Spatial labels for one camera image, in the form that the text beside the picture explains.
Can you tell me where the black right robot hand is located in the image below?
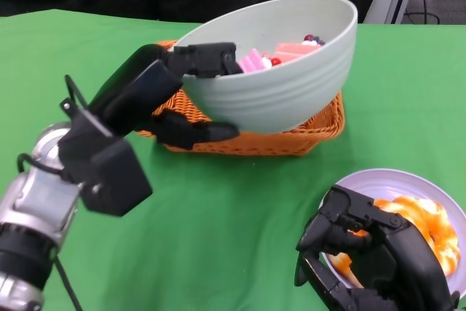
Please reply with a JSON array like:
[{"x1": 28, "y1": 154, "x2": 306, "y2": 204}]
[{"x1": 293, "y1": 184, "x2": 460, "y2": 311}]

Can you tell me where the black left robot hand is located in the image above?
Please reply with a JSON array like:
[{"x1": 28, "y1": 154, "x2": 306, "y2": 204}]
[{"x1": 89, "y1": 42, "x2": 243, "y2": 151}]

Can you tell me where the orange ring bread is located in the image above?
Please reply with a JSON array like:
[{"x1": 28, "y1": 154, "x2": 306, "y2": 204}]
[
  {"x1": 329, "y1": 252, "x2": 365, "y2": 288},
  {"x1": 374, "y1": 196, "x2": 460, "y2": 276}
]

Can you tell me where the grey round bowl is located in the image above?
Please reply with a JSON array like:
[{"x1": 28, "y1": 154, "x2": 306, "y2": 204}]
[{"x1": 174, "y1": 0, "x2": 359, "y2": 134}]

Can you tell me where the pale lavender round plate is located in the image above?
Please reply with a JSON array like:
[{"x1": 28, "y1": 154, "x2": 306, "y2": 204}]
[{"x1": 320, "y1": 168, "x2": 466, "y2": 297}]

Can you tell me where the pink striped cake slice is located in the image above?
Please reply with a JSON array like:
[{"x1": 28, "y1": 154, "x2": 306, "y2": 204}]
[{"x1": 238, "y1": 48, "x2": 265, "y2": 74}]

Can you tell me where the salmon pink cake slice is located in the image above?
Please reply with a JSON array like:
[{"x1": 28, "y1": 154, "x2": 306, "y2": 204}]
[{"x1": 272, "y1": 42, "x2": 323, "y2": 63}]

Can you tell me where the orange wicker basket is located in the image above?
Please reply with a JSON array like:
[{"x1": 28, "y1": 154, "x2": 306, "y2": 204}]
[{"x1": 135, "y1": 39, "x2": 346, "y2": 157}]

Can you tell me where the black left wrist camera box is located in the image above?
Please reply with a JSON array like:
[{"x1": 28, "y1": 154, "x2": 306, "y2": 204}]
[{"x1": 58, "y1": 106, "x2": 154, "y2": 217}]

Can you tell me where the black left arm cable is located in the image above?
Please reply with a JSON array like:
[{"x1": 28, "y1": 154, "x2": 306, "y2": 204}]
[{"x1": 16, "y1": 74, "x2": 88, "y2": 311}]

